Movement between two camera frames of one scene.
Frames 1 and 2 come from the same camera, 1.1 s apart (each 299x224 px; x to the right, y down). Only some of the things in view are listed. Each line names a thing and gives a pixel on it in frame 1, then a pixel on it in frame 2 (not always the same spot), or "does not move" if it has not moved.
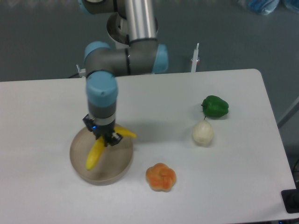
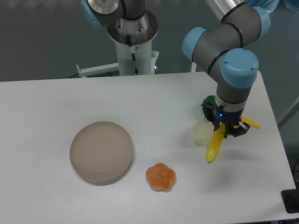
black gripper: x=106 y=131 to x=221 y=116
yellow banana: x=98 y=148 to x=218 y=136
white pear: x=202 y=131 does not move
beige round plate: x=114 y=165 does not move
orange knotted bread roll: x=160 y=177 does not move
